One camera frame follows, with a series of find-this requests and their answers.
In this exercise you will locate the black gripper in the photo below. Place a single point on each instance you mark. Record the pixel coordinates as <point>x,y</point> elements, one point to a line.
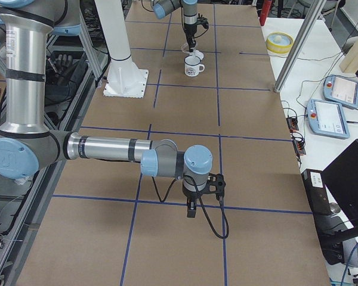
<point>193,196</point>
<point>190,30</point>

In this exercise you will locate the clear glass funnel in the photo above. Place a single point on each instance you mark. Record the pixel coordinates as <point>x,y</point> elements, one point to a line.
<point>187,50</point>

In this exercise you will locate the white mug lid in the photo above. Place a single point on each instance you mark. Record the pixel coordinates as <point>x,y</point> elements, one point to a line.
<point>199,54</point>

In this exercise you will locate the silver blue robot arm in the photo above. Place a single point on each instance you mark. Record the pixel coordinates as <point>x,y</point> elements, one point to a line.
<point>28,145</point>
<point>162,8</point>

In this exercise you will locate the white enamel mug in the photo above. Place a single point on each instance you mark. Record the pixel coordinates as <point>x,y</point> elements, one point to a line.
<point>193,66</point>

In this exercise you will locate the red cylinder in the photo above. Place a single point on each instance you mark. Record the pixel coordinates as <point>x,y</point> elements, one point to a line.
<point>264,12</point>

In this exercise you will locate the yellow tape roll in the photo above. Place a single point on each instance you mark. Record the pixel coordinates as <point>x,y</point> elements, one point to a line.
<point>279,43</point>

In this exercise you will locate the near orange connector block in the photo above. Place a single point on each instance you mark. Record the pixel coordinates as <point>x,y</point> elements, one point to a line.
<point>299,146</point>

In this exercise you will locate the orange connector block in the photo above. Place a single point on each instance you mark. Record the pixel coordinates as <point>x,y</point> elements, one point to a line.
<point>292,123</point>
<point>299,146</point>

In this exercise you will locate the black computer box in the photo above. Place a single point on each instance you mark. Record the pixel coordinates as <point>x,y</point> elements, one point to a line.
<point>316,192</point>

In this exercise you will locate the far orange connector block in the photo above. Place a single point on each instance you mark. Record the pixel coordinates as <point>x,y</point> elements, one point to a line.
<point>292,123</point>

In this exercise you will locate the near teach pendant tablet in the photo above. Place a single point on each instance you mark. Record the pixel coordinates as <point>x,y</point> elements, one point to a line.
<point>327,118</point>

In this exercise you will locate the teach pendant tablet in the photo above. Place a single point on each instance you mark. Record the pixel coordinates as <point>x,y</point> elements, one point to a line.
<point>342,90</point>
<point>327,118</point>

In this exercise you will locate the black monitor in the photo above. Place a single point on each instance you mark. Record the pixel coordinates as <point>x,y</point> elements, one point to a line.
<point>341,178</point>

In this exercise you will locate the far teach pendant tablet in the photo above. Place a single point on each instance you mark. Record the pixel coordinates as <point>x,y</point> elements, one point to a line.
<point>342,90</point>

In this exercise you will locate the white camera pedestal column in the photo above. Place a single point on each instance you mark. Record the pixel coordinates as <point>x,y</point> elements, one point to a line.
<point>124,78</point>

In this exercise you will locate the aluminium frame post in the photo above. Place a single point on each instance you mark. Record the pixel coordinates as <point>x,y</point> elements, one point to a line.
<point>305,29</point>

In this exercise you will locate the aluminium side rail frame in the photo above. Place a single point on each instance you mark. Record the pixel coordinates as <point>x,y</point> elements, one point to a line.
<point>23,201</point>

